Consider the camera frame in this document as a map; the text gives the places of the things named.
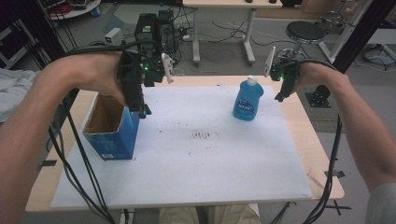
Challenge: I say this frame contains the person's right hand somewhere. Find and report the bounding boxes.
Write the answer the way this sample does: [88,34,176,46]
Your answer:
[291,62,339,94]

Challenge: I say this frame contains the person's left hand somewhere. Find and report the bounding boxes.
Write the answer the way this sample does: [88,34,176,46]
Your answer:
[46,50,128,106]

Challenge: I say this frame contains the person's grey sleeve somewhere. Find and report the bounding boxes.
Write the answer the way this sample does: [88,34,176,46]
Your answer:
[363,182,396,224]

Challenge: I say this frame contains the blue dish soap bottle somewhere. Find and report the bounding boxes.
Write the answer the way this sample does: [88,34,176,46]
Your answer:
[233,75,265,122]

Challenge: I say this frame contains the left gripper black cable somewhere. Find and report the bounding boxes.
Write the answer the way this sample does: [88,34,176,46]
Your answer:
[46,39,161,224]

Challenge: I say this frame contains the white cloth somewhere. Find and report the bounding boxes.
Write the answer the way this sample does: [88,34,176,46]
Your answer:
[0,68,42,124]

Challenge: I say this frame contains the black tape piece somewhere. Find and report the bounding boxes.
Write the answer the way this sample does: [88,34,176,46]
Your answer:
[323,170,347,179]
[39,160,58,171]

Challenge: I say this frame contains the person's beige trousers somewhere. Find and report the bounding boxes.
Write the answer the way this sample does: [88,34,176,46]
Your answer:
[158,203,263,224]

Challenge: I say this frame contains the black metal frame post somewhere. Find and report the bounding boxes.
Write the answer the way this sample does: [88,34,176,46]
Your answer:
[18,0,67,62]
[331,0,396,75]

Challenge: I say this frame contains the black computer tower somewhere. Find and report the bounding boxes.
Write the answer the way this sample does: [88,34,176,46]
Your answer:
[134,9,177,54]

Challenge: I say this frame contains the white table mat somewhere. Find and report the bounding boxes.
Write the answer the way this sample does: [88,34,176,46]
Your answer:
[50,85,314,209]

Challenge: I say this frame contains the white metal stand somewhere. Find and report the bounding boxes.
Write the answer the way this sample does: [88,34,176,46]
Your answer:
[317,0,374,64]

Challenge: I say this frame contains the black floor plate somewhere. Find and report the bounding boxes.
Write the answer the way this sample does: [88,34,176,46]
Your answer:
[304,85,332,109]

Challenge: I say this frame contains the round white table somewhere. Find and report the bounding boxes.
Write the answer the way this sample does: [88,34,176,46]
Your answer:
[46,0,103,21]

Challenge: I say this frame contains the small white box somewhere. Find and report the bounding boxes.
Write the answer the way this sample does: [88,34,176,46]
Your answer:
[104,27,122,45]

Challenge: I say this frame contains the blue cardboard box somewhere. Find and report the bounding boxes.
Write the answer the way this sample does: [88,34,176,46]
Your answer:
[82,92,141,161]

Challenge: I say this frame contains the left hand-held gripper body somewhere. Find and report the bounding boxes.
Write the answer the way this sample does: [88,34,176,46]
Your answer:
[117,46,175,89]

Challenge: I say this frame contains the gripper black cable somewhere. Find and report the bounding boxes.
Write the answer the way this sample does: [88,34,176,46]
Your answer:
[298,58,344,224]
[46,39,161,224]

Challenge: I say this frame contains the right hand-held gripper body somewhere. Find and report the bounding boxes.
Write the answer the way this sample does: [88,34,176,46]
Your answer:
[263,46,302,91]

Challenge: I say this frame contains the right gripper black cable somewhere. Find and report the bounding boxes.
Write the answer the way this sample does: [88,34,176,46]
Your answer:
[298,58,344,224]

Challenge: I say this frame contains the black round stool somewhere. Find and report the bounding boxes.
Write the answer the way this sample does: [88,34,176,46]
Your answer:
[276,21,327,61]

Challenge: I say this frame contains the white-legged desk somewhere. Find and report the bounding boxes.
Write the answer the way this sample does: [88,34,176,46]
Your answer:
[181,0,284,67]

